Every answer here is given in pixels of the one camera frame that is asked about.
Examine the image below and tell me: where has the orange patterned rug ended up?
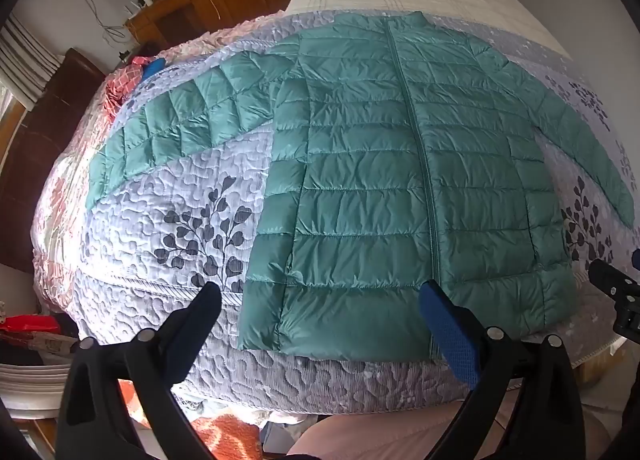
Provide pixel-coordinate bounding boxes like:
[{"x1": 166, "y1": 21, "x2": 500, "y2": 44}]
[{"x1": 117, "y1": 380, "x2": 263, "y2": 460}]

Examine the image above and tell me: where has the white slatted blind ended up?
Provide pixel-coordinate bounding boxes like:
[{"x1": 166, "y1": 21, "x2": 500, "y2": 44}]
[{"x1": 0, "y1": 17, "x2": 66, "y2": 103}]

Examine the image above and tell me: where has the dark wooden headboard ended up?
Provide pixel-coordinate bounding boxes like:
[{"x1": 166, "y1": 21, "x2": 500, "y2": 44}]
[{"x1": 0, "y1": 47, "x2": 108, "y2": 275}]

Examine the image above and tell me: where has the red packet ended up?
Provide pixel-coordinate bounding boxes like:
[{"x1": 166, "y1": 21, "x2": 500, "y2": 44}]
[{"x1": 0, "y1": 315, "x2": 63, "y2": 341}]

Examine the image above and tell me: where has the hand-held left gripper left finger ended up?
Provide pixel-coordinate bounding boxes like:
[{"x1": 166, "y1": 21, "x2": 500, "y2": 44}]
[{"x1": 55, "y1": 282, "x2": 223, "y2": 460}]

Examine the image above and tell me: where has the stack of white basins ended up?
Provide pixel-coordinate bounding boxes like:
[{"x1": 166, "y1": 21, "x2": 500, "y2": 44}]
[{"x1": 0, "y1": 362, "x2": 72, "y2": 417}]

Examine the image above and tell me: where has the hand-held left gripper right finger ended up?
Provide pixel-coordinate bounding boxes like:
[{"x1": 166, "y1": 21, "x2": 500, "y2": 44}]
[{"x1": 419, "y1": 280, "x2": 587, "y2": 460}]

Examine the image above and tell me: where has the red checked cloth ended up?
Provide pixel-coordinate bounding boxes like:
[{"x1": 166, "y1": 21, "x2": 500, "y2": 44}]
[{"x1": 102, "y1": 54, "x2": 156, "y2": 121}]

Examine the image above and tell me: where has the lavender leaf print quilted blanket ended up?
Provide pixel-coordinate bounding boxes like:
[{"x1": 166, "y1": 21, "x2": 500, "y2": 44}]
[{"x1": 65, "y1": 10, "x2": 640, "y2": 416}]

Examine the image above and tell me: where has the wooden desk with clutter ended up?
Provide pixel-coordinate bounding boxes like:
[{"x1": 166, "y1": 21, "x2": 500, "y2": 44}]
[{"x1": 124, "y1": 0, "x2": 236, "y2": 49}]

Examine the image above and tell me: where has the pink floral quilt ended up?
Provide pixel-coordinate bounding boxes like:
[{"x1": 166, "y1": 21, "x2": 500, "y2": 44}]
[{"x1": 32, "y1": 14, "x2": 281, "y2": 315}]

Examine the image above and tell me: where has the green quilted puffer jacket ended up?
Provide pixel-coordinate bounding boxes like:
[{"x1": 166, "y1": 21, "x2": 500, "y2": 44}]
[{"x1": 85, "y1": 11, "x2": 636, "y2": 363}]

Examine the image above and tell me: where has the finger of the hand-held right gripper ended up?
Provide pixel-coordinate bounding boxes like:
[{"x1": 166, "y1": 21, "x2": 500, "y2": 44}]
[{"x1": 588, "y1": 249, "x2": 640, "y2": 335}]

